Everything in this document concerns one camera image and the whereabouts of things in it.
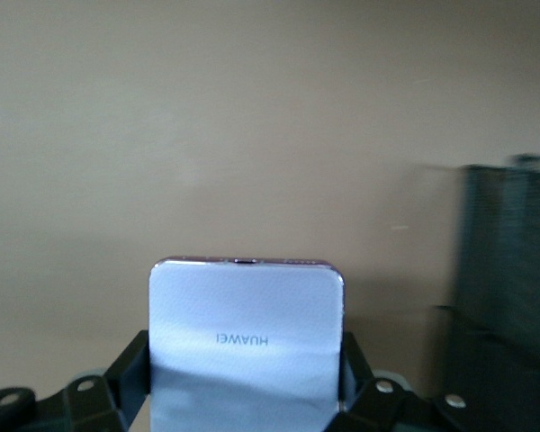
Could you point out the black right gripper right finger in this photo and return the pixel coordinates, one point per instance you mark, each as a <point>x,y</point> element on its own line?
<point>357,378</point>

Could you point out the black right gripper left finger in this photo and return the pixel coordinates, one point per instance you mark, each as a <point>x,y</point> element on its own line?
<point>126,373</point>

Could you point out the lilac white flip phone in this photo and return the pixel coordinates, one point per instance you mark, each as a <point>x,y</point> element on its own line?
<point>243,306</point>

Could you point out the black mesh two-tier tray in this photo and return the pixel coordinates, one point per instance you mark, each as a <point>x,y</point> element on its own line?
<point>499,270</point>

